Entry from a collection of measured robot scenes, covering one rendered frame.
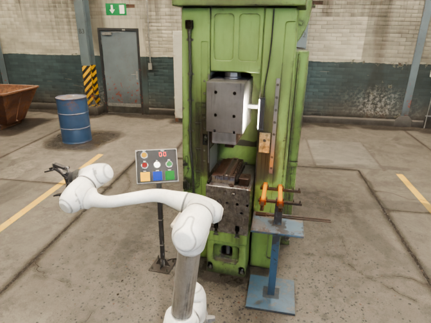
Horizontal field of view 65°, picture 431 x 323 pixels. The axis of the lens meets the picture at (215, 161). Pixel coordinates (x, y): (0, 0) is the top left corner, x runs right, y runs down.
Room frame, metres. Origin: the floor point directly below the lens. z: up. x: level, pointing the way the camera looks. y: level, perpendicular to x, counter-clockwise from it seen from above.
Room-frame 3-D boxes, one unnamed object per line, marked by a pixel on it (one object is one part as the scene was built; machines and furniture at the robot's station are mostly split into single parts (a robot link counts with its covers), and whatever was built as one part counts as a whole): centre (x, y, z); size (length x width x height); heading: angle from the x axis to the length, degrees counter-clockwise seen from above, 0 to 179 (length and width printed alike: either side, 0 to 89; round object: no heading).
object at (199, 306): (1.41, 0.12, 0.77); 0.18 x 0.16 x 0.22; 166
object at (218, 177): (2.81, -0.12, 0.96); 0.42 x 0.20 x 0.09; 166
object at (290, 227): (2.31, -0.50, 0.71); 0.40 x 0.30 x 0.02; 79
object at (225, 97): (2.80, -0.16, 1.57); 0.42 x 0.39 x 0.40; 166
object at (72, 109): (6.55, 2.82, 0.44); 0.59 x 0.59 x 0.88
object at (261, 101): (2.65, -0.37, 1.83); 0.07 x 0.04 x 0.90; 76
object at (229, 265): (2.81, -0.17, 0.23); 0.55 x 0.37 x 0.47; 166
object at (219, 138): (2.81, -0.12, 1.32); 0.42 x 0.20 x 0.10; 166
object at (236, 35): (2.95, -0.20, 2.06); 0.44 x 0.41 x 0.47; 166
